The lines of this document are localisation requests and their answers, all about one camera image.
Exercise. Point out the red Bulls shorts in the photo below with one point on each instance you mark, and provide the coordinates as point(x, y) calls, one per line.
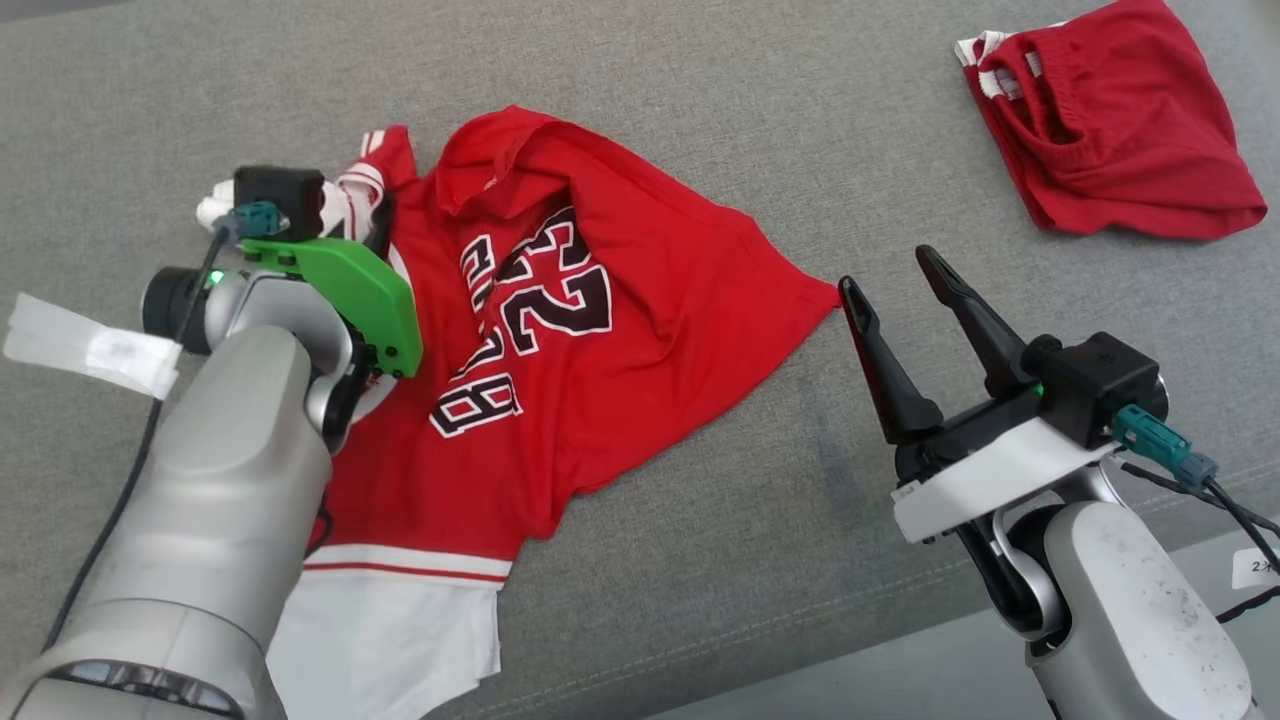
point(1140, 130)

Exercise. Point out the red Bulls jersey shirt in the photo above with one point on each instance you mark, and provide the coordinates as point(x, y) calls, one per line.
point(620, 300)

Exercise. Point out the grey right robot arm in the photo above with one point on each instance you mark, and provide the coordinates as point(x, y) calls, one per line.
point(1130, 620)

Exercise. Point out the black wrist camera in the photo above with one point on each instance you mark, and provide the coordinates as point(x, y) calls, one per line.
point(1100, 385)
point(285, 200)

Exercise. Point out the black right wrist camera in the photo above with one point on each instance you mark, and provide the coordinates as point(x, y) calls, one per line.
point(1100, 385)

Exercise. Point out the grey fabric sofa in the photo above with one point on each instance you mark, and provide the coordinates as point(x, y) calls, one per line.
point(700, 100)

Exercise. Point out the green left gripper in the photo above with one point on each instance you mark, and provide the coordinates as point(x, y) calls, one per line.
point(370, 300)

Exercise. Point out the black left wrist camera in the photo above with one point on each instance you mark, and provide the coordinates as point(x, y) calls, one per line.
point(285, 200)

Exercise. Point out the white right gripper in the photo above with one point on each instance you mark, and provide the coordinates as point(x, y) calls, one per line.
point(990, 470)

